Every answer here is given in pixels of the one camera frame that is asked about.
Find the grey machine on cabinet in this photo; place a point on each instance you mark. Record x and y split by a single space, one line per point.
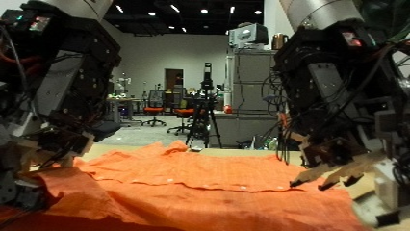
248 35

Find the tall grey filing cabinet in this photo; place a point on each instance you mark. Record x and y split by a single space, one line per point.
252 83

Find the black camera tripod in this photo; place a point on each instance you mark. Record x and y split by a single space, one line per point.
207 86

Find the red ball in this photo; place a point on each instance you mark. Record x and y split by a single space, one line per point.
228 109

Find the clear plastic bottles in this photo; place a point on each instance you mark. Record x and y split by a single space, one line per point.
267 143

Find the brown door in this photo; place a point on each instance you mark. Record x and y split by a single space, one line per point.
171 78

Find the orange button-up shirt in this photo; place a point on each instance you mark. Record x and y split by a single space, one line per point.
192 199

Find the orange seat office chair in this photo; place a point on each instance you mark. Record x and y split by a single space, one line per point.
154 110
183 112

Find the wooden office desk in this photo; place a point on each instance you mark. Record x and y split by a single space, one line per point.
124 100

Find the low grey cabinet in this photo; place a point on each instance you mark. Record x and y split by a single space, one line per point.
244 128

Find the copper kettle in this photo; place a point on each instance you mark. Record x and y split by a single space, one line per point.
279 41

